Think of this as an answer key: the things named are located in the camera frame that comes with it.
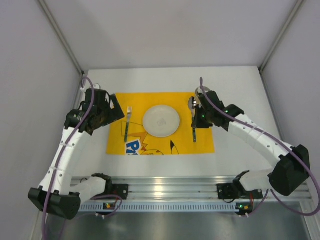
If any green handled fork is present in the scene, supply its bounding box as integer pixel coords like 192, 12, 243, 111
124, 106, 133, 143

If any green handled spoon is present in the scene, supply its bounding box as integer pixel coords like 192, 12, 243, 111
188, 96, 197, 143

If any yellow cartoon placemat cloth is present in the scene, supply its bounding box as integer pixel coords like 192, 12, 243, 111
106, 92, 215, 155

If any beige paper cup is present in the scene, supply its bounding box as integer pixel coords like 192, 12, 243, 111
195, 86, 211, 110

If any white bowl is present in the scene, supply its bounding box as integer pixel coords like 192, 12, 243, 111
142, 105, 180, 138

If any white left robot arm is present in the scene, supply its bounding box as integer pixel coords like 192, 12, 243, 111
28, 88, 125, 220

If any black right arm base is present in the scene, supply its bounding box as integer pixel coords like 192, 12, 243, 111
216, 183, 264, 200

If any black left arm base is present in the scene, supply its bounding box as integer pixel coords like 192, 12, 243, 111
90, 183, 129, 200

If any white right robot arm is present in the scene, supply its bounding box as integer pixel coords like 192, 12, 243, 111
191, 88, 310, 197

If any perforated metal cable tray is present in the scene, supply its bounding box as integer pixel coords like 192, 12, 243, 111
78, 201, 253, 213

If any aluminium rail frame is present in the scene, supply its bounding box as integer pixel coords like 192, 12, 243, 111
39, 176, 312, 201

